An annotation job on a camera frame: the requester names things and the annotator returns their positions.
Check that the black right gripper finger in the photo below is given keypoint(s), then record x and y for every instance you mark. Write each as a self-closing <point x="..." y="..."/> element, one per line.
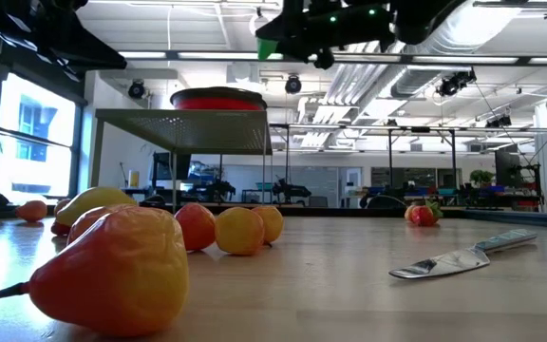
<point x="276" y="31"/>

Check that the red collapsible colander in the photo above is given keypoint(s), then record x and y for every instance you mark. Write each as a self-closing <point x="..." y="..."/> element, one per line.
<point x="216" y="102"/>

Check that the green perforated metal shelf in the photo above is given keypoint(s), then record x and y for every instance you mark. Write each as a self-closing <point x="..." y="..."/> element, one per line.
<point x="183" y="130"/>

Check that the yellow mango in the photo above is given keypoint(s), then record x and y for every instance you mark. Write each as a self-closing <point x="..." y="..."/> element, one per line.
<point x="93" y="199"/>

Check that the red strawberry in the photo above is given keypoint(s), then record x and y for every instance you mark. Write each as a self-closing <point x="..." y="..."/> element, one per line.
<point x="59" y="229"/>
<point x="436" y="209"/>

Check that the small orange fruit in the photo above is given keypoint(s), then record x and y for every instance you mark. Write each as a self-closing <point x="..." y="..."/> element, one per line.
<point x="273" y="223"/>
<point x="408" y="214"/>

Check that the orange red pear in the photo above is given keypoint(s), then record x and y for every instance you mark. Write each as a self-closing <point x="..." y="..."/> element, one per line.
<point x="423" y="216"/>

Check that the silver toy knife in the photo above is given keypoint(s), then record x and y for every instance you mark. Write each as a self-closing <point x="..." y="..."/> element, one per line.
<point x="444" y="263"/>

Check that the black background robot arm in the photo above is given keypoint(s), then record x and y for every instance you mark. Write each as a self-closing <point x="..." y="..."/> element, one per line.
<point x="292" y="188"/>
<point x="219" y="190"/>

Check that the black ceiling spotlight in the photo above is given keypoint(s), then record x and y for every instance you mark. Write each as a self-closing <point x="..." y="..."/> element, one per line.
<point x="293" y="85"/>
<point x="136" y="89"/>

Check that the white ceiling pipe bundle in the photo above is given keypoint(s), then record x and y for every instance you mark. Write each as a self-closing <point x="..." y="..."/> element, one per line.
<point x="349" y="90"/>

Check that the yellow canister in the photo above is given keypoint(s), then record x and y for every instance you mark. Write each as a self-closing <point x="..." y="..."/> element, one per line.
<point x="134" y="179"/>

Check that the black monitor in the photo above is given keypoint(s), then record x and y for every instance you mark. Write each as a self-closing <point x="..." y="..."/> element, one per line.
<point x="171" y="166"/>
<point x="506" y="168"/>

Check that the green potted plant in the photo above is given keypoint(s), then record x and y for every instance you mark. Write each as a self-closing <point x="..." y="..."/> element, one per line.
<point x="481" y="176"/>

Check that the silver ventilation duct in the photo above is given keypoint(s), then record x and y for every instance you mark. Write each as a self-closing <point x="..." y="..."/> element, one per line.
<point x="425" y="76"/>

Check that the black ceiling camera cluster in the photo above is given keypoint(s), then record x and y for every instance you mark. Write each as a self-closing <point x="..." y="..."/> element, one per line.
<point x="450" y="86"/>

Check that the black background rack frame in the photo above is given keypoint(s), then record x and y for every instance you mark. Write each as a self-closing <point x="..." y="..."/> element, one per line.
<point x="390" y="157"/>

